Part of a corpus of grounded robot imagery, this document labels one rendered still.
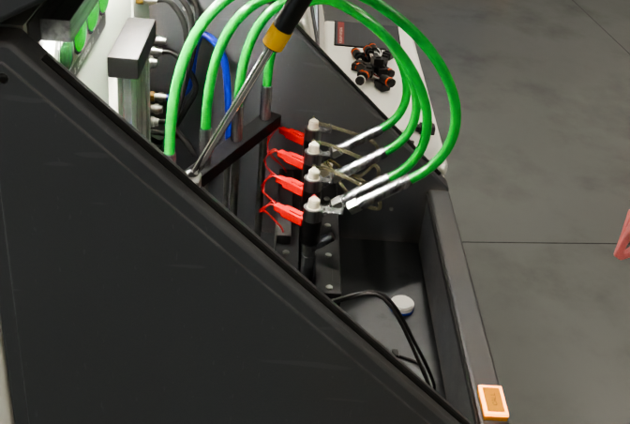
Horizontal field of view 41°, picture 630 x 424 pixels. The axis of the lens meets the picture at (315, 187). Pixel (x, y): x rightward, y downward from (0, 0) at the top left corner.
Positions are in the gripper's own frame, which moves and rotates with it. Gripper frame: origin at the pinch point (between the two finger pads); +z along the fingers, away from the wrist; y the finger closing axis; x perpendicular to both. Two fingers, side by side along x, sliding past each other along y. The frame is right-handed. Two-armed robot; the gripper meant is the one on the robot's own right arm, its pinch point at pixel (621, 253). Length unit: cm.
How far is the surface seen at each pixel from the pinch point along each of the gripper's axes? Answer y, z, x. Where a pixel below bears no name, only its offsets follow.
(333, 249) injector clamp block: 10.0, 20.7, -38.7
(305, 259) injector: 17, 20, -43
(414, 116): -1.5, 0.0, -39.0
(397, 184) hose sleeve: 15.0, 2.6, -38.7
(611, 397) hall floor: -79, 74, 75
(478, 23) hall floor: -384, 94, 38
